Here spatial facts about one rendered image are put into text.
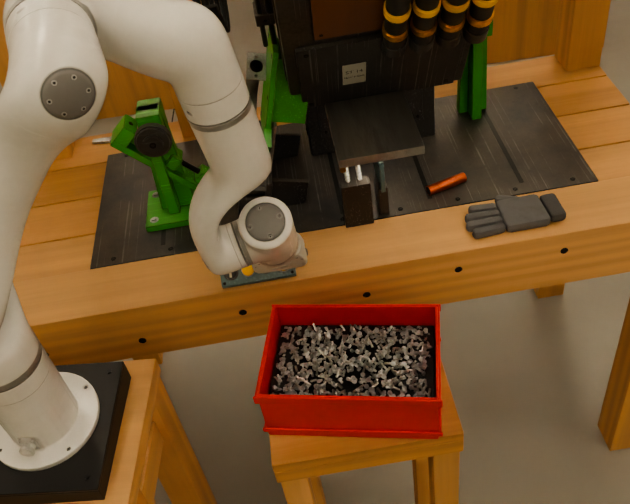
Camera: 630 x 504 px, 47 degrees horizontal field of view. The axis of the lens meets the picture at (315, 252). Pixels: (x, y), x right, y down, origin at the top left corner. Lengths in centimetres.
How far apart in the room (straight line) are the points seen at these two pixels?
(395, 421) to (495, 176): 64
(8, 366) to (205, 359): 143
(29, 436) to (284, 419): 42
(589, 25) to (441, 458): 116
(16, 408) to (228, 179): 50
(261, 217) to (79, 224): 75
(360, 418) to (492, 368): 118
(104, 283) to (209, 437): 92
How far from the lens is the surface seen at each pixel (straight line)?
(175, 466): 164
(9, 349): 117
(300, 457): 132
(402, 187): 163
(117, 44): 94
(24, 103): 83
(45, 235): 179
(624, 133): 185
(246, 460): 228
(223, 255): 113
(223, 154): 100
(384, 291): 150
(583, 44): 204
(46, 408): 127
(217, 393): 245
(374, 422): 128
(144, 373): 144
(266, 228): 110
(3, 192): 96
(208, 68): 92
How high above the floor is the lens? 192
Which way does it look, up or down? 43 degrees down
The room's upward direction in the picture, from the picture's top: 10 degrees counter-clockwise
